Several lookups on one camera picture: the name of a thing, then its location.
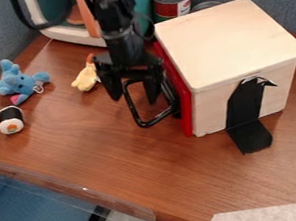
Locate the toy microwave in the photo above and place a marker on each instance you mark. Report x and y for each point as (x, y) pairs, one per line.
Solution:
(63, 31)

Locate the cabinet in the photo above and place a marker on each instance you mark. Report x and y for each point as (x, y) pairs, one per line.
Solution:
(223, 40)

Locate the silver can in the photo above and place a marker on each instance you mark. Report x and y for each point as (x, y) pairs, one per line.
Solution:
(203, 5)

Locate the toy sushi roll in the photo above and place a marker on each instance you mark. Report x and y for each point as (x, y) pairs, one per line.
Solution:
(10, 119)

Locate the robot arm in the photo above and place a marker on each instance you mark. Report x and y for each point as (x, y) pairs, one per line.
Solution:
(115, 15)

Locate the red can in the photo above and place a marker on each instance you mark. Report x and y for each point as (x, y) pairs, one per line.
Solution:
(171, 4)

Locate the blue plush toy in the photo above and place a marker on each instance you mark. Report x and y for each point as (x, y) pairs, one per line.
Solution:
(19, 83)

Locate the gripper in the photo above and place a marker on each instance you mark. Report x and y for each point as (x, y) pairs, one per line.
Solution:
(136, 66)

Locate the yellow plush chick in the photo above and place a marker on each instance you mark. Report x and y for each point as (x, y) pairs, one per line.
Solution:
(86, 78)

